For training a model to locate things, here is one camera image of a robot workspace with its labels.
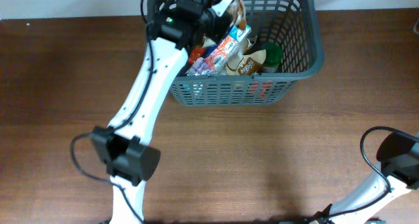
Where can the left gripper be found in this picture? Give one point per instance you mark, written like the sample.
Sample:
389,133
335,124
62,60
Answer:
220,35

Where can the Kleenex tissue multipack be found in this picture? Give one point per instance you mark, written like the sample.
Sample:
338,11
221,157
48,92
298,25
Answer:
217,57

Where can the brown snack pouch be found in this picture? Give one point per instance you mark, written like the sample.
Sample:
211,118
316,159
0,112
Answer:
237,12

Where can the green lidded jar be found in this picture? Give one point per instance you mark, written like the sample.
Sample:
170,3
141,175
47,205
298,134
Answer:
274,54

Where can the grey plastic shopping basket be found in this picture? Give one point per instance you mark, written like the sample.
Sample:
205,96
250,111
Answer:
290,24

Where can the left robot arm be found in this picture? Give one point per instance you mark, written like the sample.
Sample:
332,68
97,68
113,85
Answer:
172,28

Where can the white rice pouch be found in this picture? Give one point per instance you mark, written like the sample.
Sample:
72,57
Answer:
247,60

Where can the orange spaghetti pasta packet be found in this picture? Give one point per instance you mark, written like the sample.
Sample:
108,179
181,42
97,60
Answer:
200,52

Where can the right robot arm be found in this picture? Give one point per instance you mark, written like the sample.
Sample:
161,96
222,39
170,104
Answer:
395,175

